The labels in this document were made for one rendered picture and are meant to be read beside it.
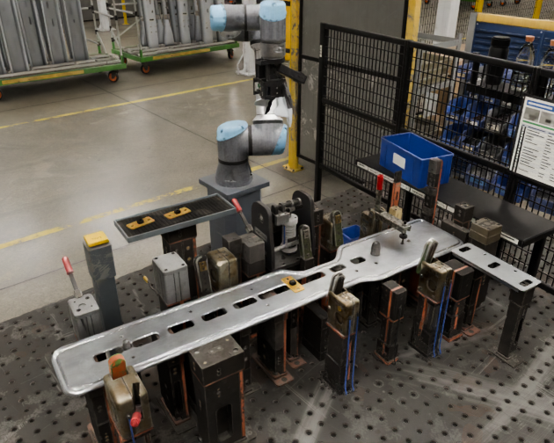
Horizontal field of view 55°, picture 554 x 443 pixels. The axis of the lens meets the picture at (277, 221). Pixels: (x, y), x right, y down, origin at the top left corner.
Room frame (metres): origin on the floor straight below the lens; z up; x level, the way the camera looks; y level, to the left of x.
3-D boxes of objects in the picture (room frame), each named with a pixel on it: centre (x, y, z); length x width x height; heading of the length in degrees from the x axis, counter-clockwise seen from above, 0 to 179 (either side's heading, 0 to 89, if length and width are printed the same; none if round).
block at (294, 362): (1.39, -0.04, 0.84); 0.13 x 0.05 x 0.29; 33
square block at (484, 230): (1.67, -0.74, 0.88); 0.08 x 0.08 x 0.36; 33
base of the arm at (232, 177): (1.96, 0.17, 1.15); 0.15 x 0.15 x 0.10
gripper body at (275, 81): (1.63, 0.02, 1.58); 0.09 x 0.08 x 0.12; 121
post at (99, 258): (1.40, 0.54, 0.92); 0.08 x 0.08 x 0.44; 33
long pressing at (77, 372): (1.36, -0.04, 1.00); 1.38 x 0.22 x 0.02; 123
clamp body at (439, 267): (1.42, -0.50, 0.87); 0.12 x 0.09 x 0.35; 33
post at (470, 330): (1.54, -0.68, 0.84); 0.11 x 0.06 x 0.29; 33
